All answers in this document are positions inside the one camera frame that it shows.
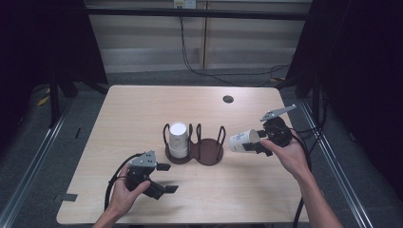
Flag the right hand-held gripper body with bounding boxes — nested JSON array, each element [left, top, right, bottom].
[[259, 104, 297, 148]]

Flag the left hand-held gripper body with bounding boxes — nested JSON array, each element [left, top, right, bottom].
[[125, 150, 165, 200]]

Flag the printed white paper cup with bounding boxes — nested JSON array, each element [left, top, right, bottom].
[[228, 128, 261, 154]]

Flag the stack of white cups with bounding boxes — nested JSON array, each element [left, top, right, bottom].
[[168, 122, 188, 160]]

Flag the dark brown double cup holder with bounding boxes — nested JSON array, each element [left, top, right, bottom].
[[162, 123, 227, 166]]

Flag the person's left hand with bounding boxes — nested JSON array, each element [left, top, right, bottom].
[[108, 164, 151, 217]]

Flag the person's right hand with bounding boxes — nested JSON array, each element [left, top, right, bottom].
[[259, 134, 313, 182]]

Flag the grey tape strip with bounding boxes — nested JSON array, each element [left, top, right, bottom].
[[53, 193, 79, 202]]

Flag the dark curtain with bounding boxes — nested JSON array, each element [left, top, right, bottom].
[[286, 0, 403, 203], [0, 0, 108, 153]]

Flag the black metal stand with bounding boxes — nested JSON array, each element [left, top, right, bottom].
[[48, 72, 61, 128]]

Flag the yellow floor tape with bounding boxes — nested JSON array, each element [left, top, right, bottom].
[[36, 88, 51, 107]]

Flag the black horizontal bar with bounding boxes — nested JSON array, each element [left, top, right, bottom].
[[85, 8, 313, 22]]

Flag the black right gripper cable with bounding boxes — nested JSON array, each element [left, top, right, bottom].
[[289, 127, 314, 228]]

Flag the black floor cables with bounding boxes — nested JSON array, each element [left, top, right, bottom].
[[294, 91, 327, 160]]

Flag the aluminium floor rail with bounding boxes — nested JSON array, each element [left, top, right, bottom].
[[298, 101, 374, 228], [0, 98, 75, 228]]

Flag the black wall cable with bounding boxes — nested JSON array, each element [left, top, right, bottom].
[[179, 6, 291, 88]]

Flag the white wall socket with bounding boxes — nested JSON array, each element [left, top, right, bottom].
[[173, 0, 198, 10]]

